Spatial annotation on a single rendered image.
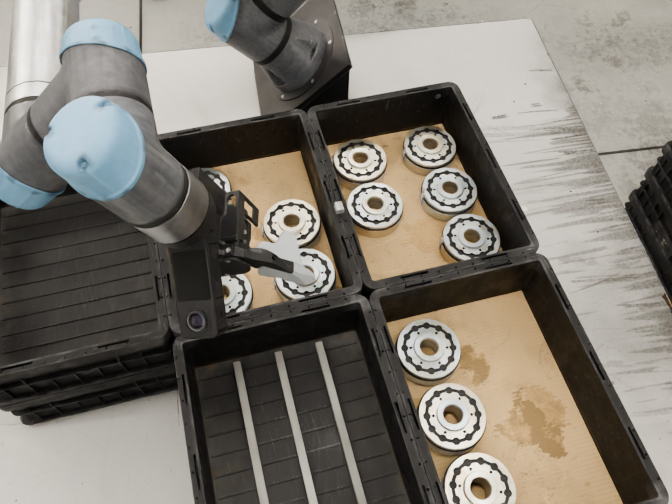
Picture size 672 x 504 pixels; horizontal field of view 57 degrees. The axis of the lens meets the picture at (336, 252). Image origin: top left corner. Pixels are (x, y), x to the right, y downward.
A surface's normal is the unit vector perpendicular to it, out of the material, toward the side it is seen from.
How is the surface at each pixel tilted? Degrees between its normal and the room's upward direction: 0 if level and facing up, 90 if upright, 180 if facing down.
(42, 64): 22
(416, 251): 0
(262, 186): 0
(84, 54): 13
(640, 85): 0
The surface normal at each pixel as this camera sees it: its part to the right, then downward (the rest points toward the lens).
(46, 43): 0.39, -0.55
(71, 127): -0.31, -0.36
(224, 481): 0.02, -0.52
